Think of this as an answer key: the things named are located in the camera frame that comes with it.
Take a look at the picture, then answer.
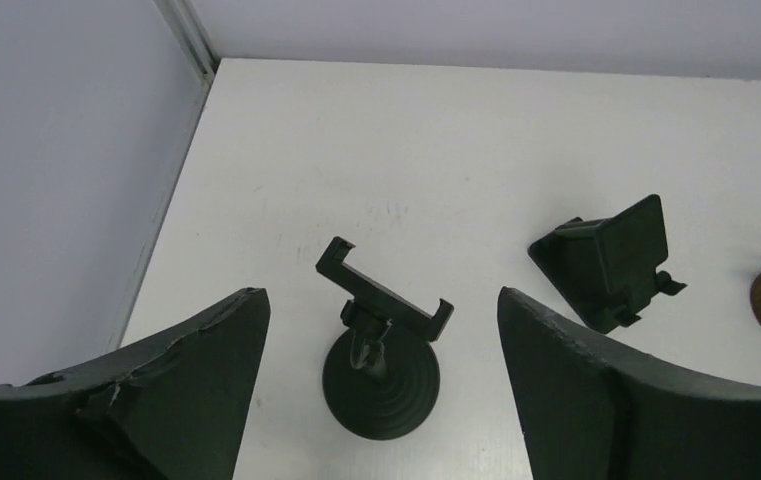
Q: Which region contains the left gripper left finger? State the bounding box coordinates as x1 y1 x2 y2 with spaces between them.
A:
0 288 271 479

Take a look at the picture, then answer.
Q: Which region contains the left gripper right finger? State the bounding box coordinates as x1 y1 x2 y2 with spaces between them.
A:
497 287 761 479

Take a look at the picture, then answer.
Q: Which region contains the black pole phone stand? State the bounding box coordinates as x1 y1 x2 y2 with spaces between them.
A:
316 236 454 441

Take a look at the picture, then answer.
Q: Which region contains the black folding phone stand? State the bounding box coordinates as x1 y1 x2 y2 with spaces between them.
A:
528 194 686 334

